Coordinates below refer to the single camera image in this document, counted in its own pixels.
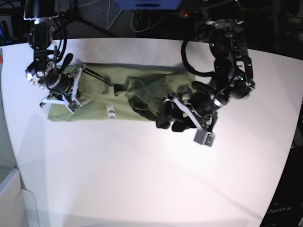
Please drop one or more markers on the right gripper, white bracket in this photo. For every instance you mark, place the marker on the right gripper, white bracket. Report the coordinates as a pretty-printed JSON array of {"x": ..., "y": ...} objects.
[{"x": 63, "y": 88}]

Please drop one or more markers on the left gripper, white bracket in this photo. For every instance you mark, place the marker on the left gripper, white bracket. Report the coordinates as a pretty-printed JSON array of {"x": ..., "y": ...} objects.
[{"x": 194, "y": 112}]

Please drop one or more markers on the green T-shirt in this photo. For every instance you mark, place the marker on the green T-shirt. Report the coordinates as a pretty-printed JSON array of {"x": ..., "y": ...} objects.
[{"x": 133, "y": 92}]

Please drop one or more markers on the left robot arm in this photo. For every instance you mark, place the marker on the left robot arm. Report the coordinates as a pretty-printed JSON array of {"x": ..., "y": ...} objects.
[{"x": 232, "y": 78}]

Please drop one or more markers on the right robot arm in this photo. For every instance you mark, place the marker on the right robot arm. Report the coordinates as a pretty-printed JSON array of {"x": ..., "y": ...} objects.
[{"x": 49, "y": 63}]

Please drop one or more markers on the blue box overhead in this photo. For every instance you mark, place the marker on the blue box overhead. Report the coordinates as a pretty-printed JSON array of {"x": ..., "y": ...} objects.
[{"x": 147, "y": 4}]

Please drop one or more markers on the black power strip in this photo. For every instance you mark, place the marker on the black power strip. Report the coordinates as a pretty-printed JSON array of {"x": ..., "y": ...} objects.
[{"x": 186, "y": 14}]

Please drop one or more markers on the white bin at left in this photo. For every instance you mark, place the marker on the white bin at left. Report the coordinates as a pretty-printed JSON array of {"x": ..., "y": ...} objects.
[{"x": 17, "y": 205}]

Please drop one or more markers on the black OpenArm base box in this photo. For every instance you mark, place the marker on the black OpenArm base box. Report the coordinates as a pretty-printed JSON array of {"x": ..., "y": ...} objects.
[{"x": 286, "y": 207}]

